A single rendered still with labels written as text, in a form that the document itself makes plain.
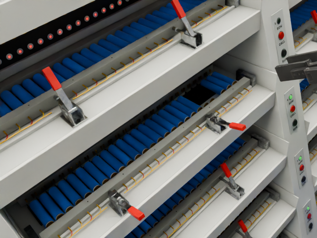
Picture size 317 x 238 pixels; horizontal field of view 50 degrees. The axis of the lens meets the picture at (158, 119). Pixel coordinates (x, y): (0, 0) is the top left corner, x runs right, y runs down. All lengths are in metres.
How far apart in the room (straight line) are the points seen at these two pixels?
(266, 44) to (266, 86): 0.11
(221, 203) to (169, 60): 0.39
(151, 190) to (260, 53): 0.40
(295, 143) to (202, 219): 0.33
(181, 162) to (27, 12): 0.39
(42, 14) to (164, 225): 0.52
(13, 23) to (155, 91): 0.25
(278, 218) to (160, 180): 0.49
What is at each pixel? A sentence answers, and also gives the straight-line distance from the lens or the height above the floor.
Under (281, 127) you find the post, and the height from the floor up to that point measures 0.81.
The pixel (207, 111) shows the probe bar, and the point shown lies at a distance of 0.75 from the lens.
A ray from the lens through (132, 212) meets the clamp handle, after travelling 0.58.
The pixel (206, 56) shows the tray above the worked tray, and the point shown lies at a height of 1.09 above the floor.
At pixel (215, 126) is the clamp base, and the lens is 0.73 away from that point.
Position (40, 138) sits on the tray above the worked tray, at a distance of 0.54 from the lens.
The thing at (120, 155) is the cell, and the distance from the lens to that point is 0.70.
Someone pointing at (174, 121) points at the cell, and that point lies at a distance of 0.74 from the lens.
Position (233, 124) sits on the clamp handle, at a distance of 0.70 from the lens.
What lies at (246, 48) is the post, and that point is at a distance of 0.84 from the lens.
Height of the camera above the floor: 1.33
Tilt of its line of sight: 28 degrees down
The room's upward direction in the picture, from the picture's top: 21 degrees counter-clockwise
